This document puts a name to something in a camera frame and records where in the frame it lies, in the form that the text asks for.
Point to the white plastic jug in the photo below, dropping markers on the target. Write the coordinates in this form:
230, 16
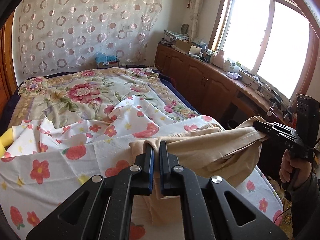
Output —
218, 59

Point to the blue tissue pack box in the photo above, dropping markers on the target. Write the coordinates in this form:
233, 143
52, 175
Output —
104, 61

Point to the stack of papers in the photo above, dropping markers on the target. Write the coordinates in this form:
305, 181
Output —
172, 36

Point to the white floral bed sheet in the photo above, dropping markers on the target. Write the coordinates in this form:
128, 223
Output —
44, 165

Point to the long wooden sideboard cabinet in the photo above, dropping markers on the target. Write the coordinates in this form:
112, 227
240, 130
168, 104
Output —
210, 91

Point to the beige side curtain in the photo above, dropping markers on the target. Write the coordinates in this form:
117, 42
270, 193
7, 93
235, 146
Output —
195, 9

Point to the wooden slatted wardrobe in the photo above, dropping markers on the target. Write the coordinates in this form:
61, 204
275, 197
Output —
8, 79

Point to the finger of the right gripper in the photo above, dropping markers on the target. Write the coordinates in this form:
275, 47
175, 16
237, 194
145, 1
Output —
277, 128
275, 136

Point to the beige t-shirt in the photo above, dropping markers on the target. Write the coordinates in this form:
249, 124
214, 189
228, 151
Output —
205, 148

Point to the sheer circle-pattern curtain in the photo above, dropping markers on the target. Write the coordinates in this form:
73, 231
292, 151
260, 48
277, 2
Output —
51, 36

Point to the wood-framed window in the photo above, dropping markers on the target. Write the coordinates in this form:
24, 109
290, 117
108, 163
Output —
309, 67

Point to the beige rose-pattern blanket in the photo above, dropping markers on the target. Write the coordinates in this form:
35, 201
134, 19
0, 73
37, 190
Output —
92, 94

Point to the person's right hand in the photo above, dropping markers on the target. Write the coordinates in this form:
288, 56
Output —
303, 169

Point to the cardboard box on sideboard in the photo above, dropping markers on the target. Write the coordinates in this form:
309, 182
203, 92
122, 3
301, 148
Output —
187, 47

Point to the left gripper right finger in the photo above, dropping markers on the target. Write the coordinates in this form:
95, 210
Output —
211, 207

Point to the yellow Pikachu plush toy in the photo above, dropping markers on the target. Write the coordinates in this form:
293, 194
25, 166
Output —
6, 140

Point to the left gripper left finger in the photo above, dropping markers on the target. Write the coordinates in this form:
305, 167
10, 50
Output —
102, 207

